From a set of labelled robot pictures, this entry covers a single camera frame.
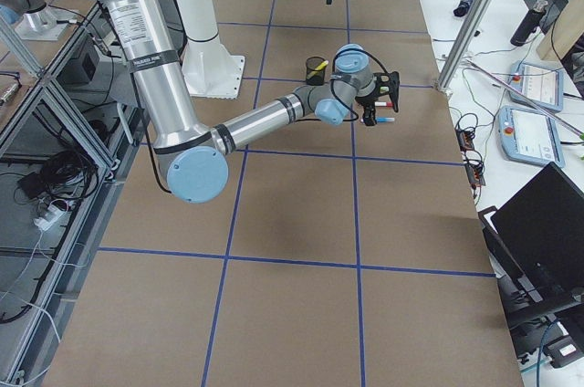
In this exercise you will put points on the blue marker pen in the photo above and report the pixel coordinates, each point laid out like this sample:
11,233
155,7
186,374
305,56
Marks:
385,120

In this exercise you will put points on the red capped white marker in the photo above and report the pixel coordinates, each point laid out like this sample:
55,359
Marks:
384,104

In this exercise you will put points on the yellow highlighter pen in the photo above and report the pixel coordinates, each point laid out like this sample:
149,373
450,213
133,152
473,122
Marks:
318,68

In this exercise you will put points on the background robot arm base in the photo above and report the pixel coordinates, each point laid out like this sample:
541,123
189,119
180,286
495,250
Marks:
32,19

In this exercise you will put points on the black mesh pen cup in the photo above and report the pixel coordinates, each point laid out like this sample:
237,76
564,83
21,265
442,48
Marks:
311,63

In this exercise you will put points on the orange black usb hub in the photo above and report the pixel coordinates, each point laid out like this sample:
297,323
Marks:
465,140

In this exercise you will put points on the near teach pendant tablet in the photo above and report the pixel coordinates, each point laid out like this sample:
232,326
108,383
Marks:
529,136

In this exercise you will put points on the teach pendant tablet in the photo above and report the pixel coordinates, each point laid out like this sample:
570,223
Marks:
529,136
543,85

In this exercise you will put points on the far teach pendant tablet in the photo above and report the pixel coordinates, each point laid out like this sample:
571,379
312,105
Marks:
543,85

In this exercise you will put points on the black water bottle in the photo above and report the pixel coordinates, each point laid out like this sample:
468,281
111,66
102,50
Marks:
529,23

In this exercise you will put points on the black laptop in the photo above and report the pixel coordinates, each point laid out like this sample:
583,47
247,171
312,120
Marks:
542,228

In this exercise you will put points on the white power adapter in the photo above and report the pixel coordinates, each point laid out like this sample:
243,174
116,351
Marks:
48,218

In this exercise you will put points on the aluminium frame post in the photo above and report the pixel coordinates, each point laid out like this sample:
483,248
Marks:
461,43

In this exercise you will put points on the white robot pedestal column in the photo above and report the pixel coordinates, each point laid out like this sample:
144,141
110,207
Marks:
209,70

